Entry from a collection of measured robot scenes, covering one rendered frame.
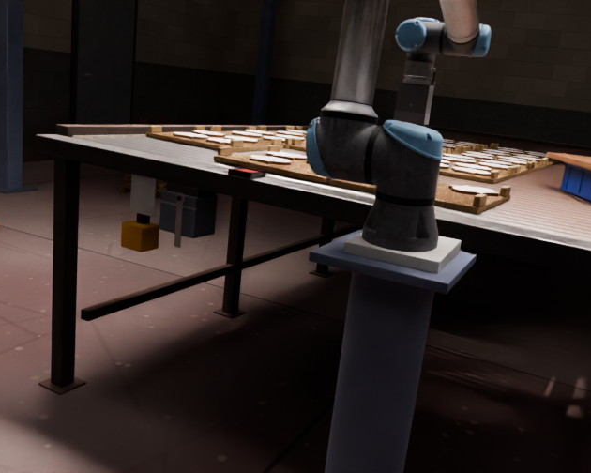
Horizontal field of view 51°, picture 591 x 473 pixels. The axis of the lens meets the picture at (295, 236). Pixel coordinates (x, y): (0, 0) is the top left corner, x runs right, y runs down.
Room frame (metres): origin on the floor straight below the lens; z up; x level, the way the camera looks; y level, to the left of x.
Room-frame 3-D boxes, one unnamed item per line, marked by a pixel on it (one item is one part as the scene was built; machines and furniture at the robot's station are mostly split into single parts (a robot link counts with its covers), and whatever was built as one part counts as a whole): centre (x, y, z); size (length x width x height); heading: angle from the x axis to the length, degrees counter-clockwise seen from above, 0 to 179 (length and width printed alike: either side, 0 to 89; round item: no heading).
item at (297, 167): (1.95, 0.01, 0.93); 0.41 x 0.35 x 0.02; 58
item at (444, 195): (1.73, -0.34, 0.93); 0.41 x 0.35 x 0.02; 60
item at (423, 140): (1.20, -0.20, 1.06); 0.13 x 0.12 x 0.14; 67
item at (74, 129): (3.92, -0.13, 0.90); 4.04 x 0.06 x 0.10; 151
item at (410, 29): (1.62, -0.25, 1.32); 0.11 x 0.11 x 0.08; 67
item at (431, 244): (1.21, -0.21, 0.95); 0.15 x 0.15 x 0.10
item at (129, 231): (1.88, 0.49, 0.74); 0.09 x 0.08 x 0.24; 61
